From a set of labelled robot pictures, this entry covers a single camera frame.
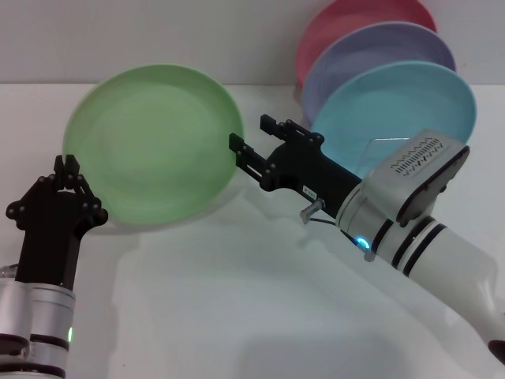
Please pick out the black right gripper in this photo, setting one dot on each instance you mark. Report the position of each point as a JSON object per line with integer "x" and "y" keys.
{"x": 311, "y": 169}

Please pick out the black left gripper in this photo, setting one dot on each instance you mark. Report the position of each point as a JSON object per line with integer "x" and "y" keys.
{"x": 51, "y": 237}

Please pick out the green plastic plate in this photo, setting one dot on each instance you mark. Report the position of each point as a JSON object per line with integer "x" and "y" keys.
{"x": 158, "y": 146}

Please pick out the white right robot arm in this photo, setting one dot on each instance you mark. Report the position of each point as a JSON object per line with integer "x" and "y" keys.
{"x": 442, "y": 252}

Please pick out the light blue plastic plate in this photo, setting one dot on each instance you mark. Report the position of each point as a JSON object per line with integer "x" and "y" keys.
{"x": 375, "y": 102}

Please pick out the purple plastic plate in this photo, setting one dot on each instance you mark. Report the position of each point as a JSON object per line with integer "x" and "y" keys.
{"x": 355, "y": 55}

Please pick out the pink plastic plate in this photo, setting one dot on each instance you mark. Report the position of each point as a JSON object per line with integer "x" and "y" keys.
{"x": 335, "y": 27}

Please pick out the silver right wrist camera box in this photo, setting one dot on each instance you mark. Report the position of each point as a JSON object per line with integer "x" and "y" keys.
{"x": 418, "y": 166}

